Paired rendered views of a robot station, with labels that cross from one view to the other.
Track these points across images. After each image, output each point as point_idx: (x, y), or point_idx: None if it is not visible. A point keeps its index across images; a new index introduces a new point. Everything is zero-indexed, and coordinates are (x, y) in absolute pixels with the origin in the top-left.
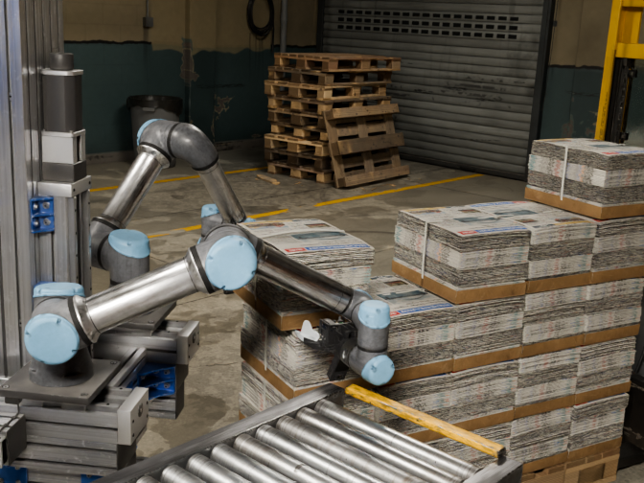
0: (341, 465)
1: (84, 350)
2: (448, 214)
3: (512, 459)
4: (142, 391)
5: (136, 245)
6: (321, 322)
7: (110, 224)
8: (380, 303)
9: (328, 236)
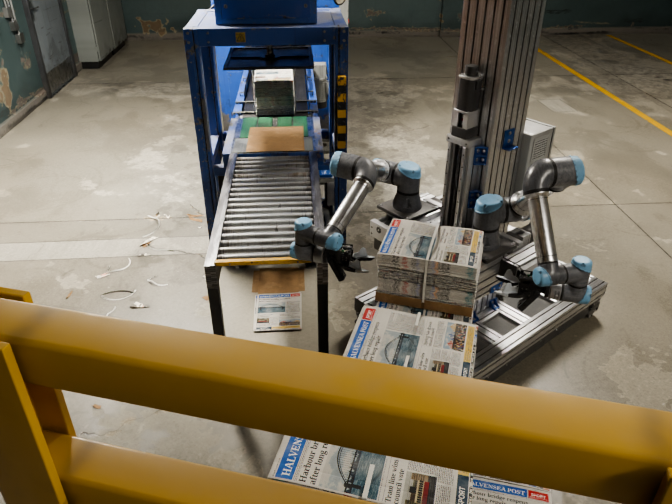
0: (264, 232)
1: (399, 197)
2: (437, 346)
3: (209, 265)
4: (386, 227)
5: (476, 201)
6: (350, 245)
7: (511, 196)
8: (302, 222)
9: (418, 248)
